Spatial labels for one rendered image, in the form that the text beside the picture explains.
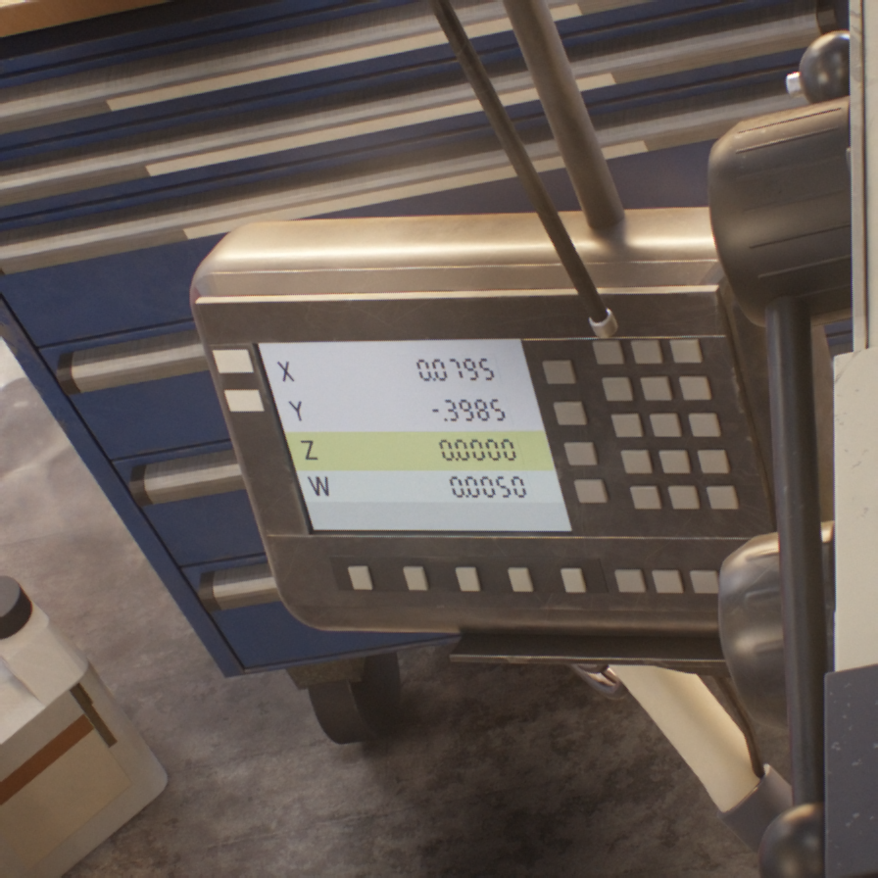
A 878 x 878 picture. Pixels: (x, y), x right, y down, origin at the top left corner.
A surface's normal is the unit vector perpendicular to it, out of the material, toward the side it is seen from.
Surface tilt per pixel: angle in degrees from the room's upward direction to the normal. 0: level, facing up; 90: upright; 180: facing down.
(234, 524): 90
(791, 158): 11
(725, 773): 54
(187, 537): 90
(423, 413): 71
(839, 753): 0
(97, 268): 90
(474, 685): 0
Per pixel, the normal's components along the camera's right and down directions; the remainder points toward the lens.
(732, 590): -0.72, -0.41
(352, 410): -0.40, 0.52
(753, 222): -0.31, 0.01
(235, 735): -0.36, -0.64
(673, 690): 0.14, -0.04
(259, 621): -0.11, 0.76
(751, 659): -0.63, 0.25
